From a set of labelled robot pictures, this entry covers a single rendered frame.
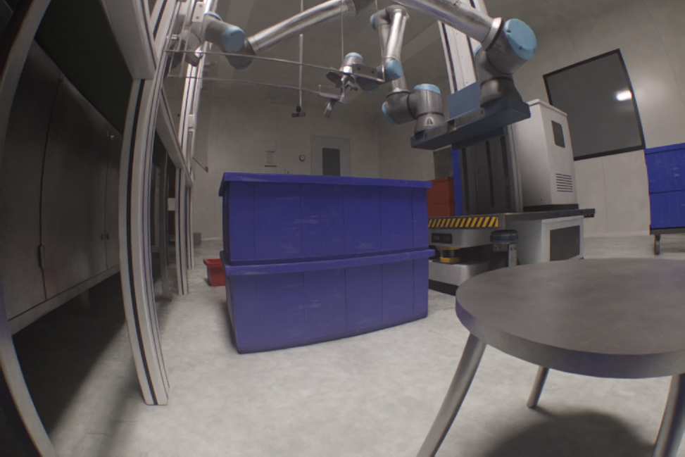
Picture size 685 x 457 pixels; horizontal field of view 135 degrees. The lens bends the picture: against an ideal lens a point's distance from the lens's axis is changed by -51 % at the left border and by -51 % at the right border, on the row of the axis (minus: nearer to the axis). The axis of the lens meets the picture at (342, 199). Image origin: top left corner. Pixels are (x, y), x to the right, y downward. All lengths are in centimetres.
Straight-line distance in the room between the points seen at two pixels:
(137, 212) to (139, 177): 5
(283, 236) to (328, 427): 43
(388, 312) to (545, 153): 99
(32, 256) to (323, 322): 73
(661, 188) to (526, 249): 125
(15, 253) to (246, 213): 54
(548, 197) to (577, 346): 127
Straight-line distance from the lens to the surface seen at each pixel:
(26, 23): 31
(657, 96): 384
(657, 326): 20
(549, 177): 141
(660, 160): 220
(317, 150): 607
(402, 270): 85
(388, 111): 166
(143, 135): 50
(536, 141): 146
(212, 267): 148
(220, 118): 583
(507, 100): 115
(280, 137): 590
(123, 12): 39
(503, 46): 113
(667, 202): 219
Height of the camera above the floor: 32
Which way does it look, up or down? 4 degrees up
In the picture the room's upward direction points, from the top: 1 degrees counter-clockwise
